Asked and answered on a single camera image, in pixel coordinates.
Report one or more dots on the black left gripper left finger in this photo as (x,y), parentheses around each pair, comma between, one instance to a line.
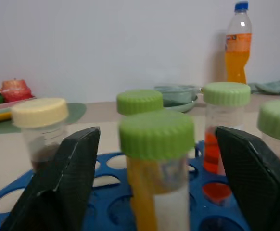
(65,178)

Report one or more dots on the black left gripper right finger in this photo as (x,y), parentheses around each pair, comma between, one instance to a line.
(250,178)

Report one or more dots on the green-capped yellow liquid tube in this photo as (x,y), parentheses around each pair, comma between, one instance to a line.
(158,168)

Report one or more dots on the blue test tube rack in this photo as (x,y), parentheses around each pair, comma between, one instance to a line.
(111,192)

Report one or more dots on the green-capped test tube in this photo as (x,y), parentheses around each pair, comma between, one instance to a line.
(140,102)
(278,125)

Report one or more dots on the cream-capped dark liquid tube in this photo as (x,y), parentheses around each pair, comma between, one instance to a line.
(42,134)

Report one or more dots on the green-capped red liquid tube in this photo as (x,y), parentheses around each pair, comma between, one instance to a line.
(218,125)

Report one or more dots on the green placemat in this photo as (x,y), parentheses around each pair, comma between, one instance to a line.
(76,110)

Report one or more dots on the teal cloth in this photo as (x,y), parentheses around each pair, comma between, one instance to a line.
(272,87)

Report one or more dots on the pale green plate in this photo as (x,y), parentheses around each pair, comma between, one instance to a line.
(185,106)

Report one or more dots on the red apple in wrap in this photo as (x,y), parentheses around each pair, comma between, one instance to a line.
(16,91)

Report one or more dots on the grey-green bowl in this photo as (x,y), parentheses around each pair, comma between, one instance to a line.
(176,93)

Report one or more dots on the orange soda plastic bottle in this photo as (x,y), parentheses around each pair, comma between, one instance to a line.
(238,45)

